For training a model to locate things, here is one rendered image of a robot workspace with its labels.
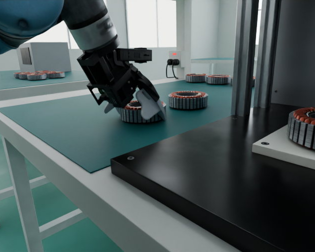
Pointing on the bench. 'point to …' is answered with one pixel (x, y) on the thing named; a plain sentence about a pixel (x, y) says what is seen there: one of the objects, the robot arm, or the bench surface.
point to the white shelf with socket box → (182, 41)
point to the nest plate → (289, 150)
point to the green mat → (114, 123)
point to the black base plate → (234, 183)
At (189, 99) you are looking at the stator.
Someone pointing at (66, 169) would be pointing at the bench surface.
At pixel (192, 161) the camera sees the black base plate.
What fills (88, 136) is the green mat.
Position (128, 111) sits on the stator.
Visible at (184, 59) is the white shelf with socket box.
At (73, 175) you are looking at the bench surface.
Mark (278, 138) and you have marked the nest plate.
